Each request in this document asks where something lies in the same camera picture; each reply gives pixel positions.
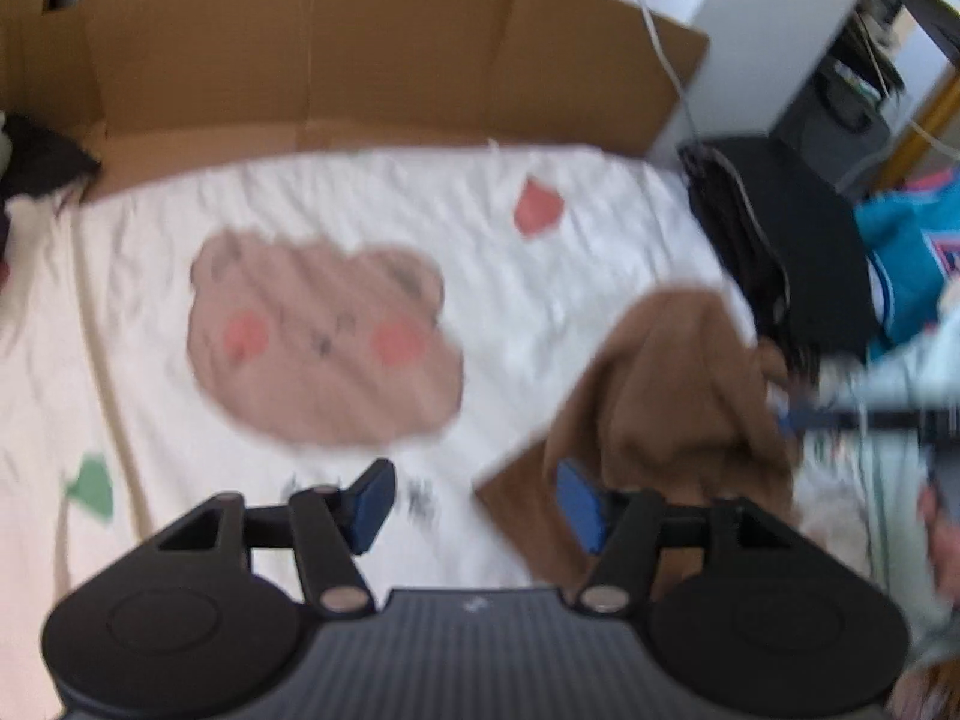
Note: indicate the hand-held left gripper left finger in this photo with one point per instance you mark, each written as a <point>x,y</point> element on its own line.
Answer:
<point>371,510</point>

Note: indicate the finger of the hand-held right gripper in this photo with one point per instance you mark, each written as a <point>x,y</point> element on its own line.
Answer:
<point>862,418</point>

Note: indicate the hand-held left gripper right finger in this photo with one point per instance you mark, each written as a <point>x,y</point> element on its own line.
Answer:
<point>581,514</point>

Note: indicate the brown t-shirt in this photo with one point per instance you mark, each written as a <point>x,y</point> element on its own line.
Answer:
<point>675,405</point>

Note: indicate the person's right hand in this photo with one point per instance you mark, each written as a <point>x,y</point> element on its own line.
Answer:
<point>941,540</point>

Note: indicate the mint green clothing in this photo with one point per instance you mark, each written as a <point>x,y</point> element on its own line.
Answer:
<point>885,382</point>

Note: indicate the teal garment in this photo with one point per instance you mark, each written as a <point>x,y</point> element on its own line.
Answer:
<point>900,255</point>

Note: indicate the black waffle cloth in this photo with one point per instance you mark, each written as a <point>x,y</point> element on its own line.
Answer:
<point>795,240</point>

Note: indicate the bear print bedsheet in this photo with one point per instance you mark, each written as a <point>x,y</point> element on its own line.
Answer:
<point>525,277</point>

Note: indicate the dark grey equipment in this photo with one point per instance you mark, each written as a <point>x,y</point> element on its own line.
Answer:
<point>840,105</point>

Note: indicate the brown cardboard sheet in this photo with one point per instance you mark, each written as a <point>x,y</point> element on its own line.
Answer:
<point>375,52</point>

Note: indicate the black crumpled garment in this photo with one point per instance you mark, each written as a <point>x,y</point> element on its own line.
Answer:
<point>37,157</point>

